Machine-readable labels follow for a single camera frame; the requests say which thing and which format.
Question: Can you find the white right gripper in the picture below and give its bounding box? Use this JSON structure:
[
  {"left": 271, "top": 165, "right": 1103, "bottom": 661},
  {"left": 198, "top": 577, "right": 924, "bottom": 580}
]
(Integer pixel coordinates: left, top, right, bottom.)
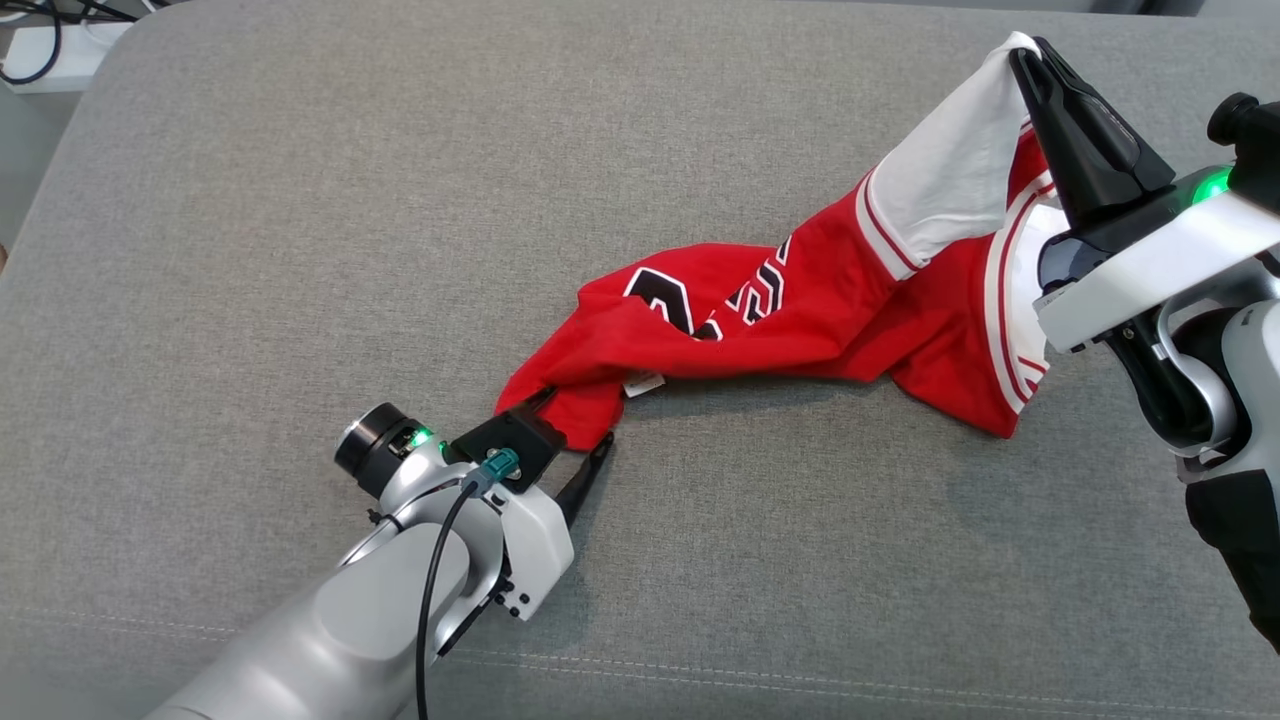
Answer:
[{"left": 1010, "top": 38, "right": 1280, "bottom": 353}]

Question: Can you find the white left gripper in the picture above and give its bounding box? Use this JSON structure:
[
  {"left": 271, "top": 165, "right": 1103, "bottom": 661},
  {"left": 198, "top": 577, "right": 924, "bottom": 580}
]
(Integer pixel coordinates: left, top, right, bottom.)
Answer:
[{"left": 478, "top": 387, "right": 616, "bottom": 621}]

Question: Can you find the red Bulls 23 jersey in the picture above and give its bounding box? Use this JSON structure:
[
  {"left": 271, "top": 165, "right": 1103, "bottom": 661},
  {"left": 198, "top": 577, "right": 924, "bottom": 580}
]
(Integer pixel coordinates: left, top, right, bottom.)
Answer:
[{"left": 495, "top": 32, "right": 1061, "bottom": 453}]

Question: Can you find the grey fabric sofa cushion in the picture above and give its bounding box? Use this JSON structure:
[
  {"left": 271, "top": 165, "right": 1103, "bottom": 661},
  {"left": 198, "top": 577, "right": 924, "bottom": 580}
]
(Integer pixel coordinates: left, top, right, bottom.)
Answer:
[{"left": 0, "top": 0, "right": 1280, "bottom": 720}]

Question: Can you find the white flat floor box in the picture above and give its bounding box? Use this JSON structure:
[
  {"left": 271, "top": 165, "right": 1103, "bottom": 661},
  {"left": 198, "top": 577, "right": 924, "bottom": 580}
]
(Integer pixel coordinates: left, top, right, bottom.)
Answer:
[{"left": 0, "top": 22, "right": 136, "bottom": 93}]

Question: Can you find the teal left cable connector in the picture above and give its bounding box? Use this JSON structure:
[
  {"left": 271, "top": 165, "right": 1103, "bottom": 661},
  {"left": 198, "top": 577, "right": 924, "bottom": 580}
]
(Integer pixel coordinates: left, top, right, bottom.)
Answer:
[{"left": 462, "top": 448, "right": 521, "bottom": 498}]

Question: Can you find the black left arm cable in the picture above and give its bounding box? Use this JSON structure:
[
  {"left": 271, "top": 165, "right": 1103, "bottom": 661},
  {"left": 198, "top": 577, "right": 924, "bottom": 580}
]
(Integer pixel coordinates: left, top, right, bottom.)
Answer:
[{"left": 413, "top": 480, "right": 481, "bottom": 720}]

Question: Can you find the white power strip with cables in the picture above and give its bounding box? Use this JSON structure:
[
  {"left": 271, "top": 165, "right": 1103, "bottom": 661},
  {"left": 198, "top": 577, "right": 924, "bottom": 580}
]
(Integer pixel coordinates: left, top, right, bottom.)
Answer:
[{"left": 0, "top": 0, "right": 141, "bottom": 86}]

